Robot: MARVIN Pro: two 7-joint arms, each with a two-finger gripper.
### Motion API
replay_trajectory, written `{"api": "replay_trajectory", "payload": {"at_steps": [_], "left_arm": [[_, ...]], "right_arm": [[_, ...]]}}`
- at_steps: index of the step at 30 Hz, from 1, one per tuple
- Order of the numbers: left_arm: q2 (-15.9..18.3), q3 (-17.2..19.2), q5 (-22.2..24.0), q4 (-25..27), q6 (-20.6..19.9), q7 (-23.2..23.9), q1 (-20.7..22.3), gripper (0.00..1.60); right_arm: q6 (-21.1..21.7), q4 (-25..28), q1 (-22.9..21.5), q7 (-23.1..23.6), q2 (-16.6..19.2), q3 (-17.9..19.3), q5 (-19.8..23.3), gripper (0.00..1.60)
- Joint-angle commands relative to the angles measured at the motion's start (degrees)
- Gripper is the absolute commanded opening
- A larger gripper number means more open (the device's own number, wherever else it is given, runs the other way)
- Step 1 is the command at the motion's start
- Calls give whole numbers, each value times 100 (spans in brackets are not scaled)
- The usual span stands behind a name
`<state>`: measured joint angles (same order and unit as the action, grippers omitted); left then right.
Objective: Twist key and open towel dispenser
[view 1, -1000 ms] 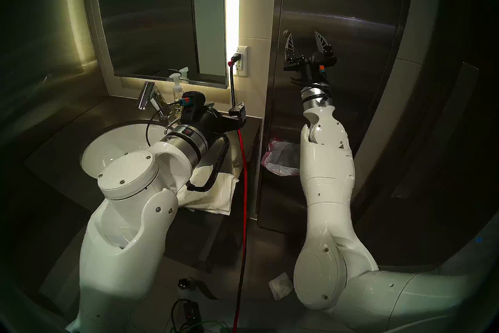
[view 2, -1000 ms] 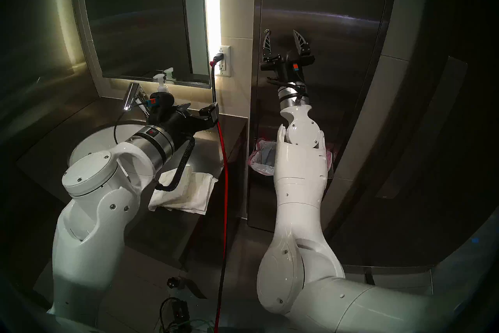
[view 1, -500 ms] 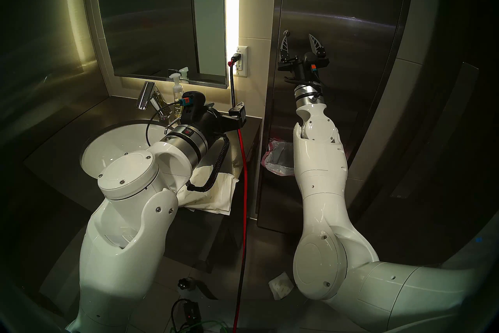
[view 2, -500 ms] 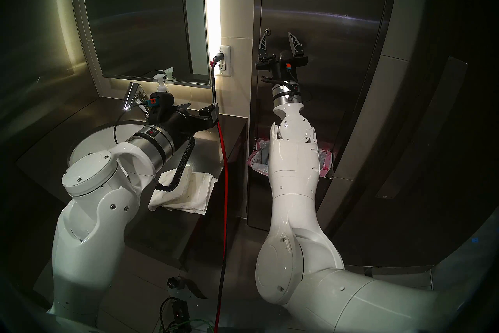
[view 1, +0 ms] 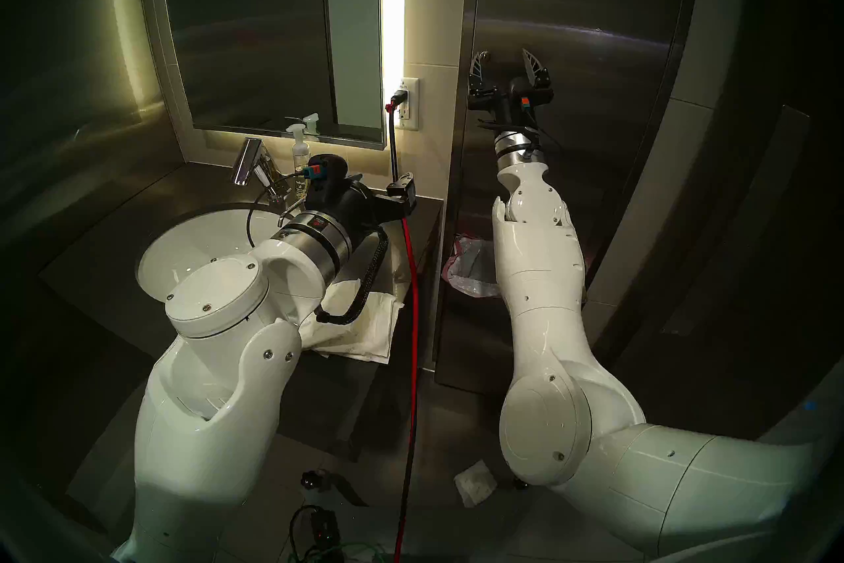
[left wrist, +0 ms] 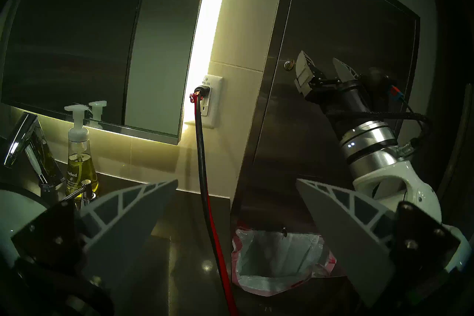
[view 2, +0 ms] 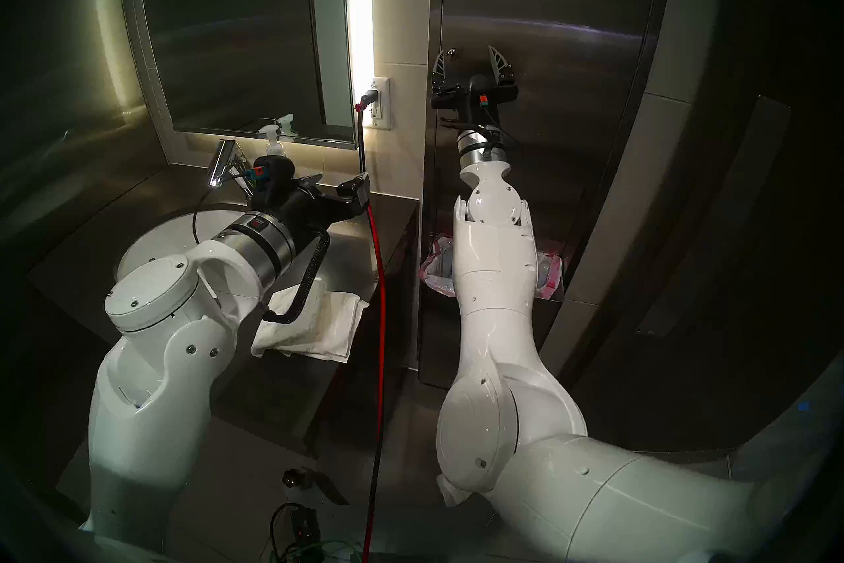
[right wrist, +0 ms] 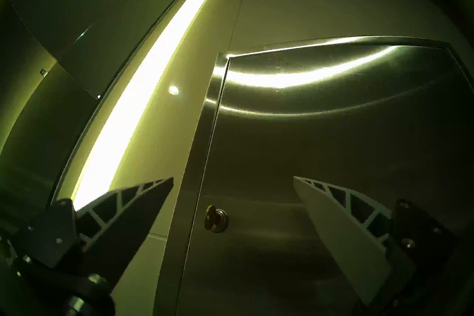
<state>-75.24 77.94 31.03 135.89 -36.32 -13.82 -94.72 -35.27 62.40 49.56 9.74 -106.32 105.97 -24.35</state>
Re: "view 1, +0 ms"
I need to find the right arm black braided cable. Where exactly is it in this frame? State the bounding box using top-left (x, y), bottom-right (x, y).
top-left (476, 118), bottom-right (561, 155)

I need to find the thin black camera cable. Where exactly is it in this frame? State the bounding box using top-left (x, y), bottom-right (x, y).
top-left (245, 169), bottom-right (311, 247)

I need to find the chrome sink faucet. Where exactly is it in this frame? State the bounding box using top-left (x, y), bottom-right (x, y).
top-left (231, 138), bottom-right (291, 204)

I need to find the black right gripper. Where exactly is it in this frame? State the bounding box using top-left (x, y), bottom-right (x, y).
top-left (467, 47), bottom-right (555, 138)

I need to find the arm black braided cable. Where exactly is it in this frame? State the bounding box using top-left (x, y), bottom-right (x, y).
top-left (476, 118), bottom-right (561, 155)
top-left (315, 224), bottom-right (391, 326)

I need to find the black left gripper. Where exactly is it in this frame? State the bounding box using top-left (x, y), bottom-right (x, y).
top-left (307, 171), bottom-right (418, 235)

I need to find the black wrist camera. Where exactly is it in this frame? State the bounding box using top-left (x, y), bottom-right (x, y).
top-left (506, 76), bottom-right (536, 110)
top-left (307, 153), bottom-right (347, 200)

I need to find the red and black power cable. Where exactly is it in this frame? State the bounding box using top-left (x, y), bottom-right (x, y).
top-left (384, 92), bottom-right (421, 563)

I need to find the crumpled white paper towel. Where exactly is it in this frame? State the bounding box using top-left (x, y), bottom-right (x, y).
top-left (454, 459), bottom-right (498, 508)

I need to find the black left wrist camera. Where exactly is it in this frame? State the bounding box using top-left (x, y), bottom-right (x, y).
top-left (307, 153), bottom-right (347, 200)

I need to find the green cable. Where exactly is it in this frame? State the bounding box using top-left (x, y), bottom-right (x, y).
top-left (297, 541), bottom-right (390, 563)

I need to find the white paper towel pile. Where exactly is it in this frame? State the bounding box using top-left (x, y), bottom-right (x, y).
top-left (300, 278), bottom-right (404, 364)

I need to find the framed wall mirror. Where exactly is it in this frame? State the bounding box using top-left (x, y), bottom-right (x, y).
top-left (142, 0), bottom-right (387, 151)

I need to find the white round sink basin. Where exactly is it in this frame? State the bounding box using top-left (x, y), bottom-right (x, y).
top-left (135, 203), bottom-right (317, 308)

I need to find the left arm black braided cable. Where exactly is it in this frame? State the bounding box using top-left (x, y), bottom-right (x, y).
top-left (315, 224), bottom-right (391, 326)

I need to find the black power box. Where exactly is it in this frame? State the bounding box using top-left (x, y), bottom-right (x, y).
top-left (290, 506), bottom-right (344, 559)

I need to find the clear pink-edged trash bag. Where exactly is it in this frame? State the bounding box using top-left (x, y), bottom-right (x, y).
top-left (440, 232), bottom-right (503, 300)

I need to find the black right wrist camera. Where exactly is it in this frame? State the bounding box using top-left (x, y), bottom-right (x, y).
top-left (506, 76), bottom-right (536, 110)

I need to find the yellow soap pump bottle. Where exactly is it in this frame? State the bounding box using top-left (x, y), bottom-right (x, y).
top-left (287, 123), bottom-right (312, 200)

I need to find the white wall power outlet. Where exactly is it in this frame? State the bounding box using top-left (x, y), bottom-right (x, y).
top-left (396, 78), bottom-right (420, 131)

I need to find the stainless waste bin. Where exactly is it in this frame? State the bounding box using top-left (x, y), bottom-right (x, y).
top-left (435, 275), bottom-right (510, 396)

